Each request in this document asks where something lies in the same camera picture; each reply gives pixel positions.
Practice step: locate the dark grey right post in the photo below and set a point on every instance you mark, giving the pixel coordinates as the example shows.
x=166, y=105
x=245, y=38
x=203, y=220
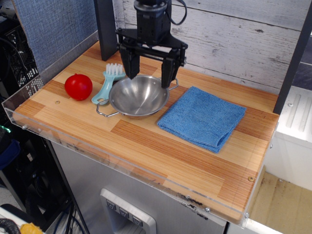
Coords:
x=295, y=61

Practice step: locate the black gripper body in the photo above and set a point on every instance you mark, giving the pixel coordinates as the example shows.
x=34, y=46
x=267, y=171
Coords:
x=153, y=28

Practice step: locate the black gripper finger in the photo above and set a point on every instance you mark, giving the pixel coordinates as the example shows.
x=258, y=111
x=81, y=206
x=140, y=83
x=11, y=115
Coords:
x=169, y=68
x=130, y=60

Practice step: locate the silver cabinet with dispenser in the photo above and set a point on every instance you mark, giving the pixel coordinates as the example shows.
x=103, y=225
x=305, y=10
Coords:
x=86, y=178

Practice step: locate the white ribbed appliance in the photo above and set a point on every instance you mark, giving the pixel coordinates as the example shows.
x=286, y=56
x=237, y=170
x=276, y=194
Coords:
x=289, y=156

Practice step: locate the dark grey left post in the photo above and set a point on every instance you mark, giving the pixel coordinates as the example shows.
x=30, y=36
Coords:
x=106, y=28

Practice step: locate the red toy tomato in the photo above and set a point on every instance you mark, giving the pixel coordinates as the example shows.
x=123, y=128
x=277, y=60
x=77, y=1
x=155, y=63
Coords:
x=78, y=86

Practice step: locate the stainless steel pot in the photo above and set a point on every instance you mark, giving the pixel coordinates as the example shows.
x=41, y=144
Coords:
x=141, y=96

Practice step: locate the clear acrylic table guard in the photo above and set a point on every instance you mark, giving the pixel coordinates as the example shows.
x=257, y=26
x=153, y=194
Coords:
x=221, y=185

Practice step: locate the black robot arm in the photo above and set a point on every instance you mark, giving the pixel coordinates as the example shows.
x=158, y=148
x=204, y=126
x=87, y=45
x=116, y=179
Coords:
x=152, y=39

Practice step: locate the blue cloth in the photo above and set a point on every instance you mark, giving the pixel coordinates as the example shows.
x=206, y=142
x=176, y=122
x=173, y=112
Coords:
x=202, y=119

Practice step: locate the dark grey post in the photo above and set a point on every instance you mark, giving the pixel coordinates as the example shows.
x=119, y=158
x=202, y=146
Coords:
x=295, y=61
x=106, y=28

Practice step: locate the black plastic crate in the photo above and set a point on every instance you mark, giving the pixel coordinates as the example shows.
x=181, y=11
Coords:
x=16, y=58

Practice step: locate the yellow object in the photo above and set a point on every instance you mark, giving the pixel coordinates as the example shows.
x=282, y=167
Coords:
x=30, y=228

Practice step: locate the light blue dish brush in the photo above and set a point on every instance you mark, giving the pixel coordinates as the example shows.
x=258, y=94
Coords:
x=113, y=73

